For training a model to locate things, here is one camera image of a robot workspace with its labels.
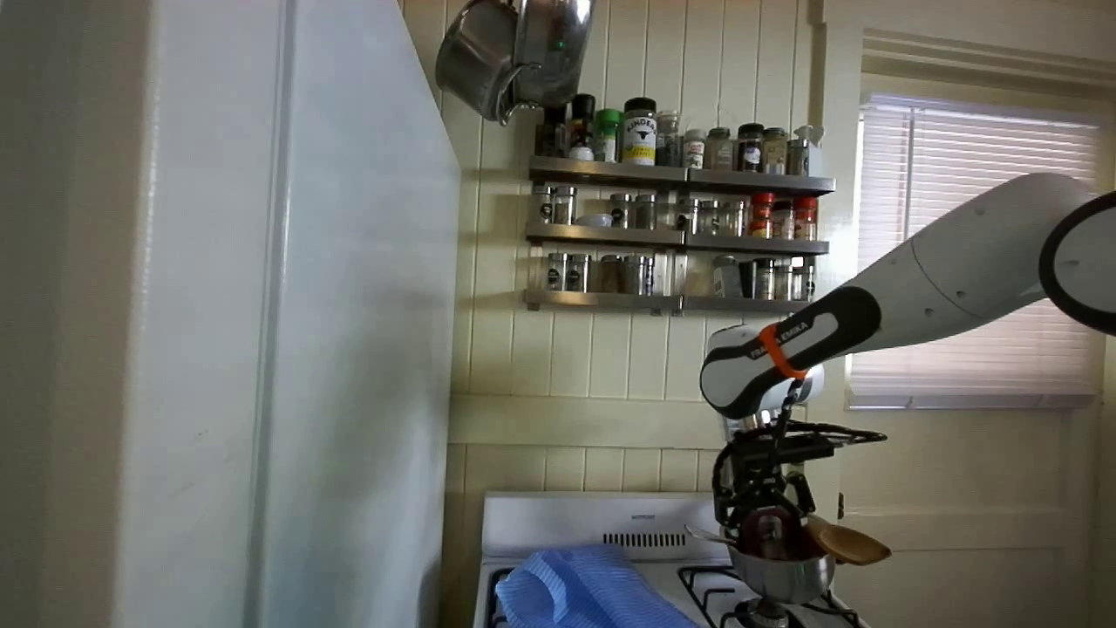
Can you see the blue plastic cloth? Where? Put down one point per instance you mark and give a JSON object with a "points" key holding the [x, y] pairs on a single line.
{"points": [[580, 586]]}

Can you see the wooden spoon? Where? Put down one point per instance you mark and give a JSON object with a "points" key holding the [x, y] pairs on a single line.
{"points": [[849, 543]]}

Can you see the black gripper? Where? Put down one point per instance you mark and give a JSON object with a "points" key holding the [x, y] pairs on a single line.
{"points": [[760, 472]]}

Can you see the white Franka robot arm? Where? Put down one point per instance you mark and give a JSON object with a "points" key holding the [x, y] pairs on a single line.
{"points": [[953, 266]]}

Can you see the hanging steel bowl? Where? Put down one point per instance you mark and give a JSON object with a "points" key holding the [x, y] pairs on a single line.
{"points": [[560, 40]]}

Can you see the yellow label spice jar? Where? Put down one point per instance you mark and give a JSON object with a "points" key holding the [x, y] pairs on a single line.
{"points": [[641, 137]]}

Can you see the white window blind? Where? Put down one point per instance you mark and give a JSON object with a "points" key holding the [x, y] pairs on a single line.
{"points": [[989, 151]]}

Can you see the white gas stove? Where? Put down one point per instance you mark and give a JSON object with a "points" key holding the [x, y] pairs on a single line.
{"points": [[606, 523]]}

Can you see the metal spice rack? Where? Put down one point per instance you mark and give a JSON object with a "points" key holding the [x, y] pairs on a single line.
{"points": [[674, 243]]}

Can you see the black lid spice bottle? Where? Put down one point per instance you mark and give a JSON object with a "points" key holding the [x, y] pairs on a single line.
{"points": [[580, 127]]}

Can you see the hanging metal pot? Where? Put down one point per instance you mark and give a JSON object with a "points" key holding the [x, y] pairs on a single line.
{"points": [[477, 57]]}

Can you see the white refrigerator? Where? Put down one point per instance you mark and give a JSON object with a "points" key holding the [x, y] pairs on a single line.
{"points": [[231, 325]]}

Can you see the red spice jar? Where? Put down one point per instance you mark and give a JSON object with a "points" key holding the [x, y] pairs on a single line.
{"points": [[807, 219], [760, 219]]}

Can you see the silver metal bowl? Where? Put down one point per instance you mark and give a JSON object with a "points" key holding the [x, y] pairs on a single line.
{"points": [[777, 577]]}

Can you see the green lid spice bottle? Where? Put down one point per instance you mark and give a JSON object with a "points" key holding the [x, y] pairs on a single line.
{"points": [[608, 137]]}

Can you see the small glass spice jar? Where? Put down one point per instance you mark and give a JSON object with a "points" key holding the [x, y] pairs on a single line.
{"points": [[691, 151], [721, 151], [803, 155], [777, 155], [752, 148]]}

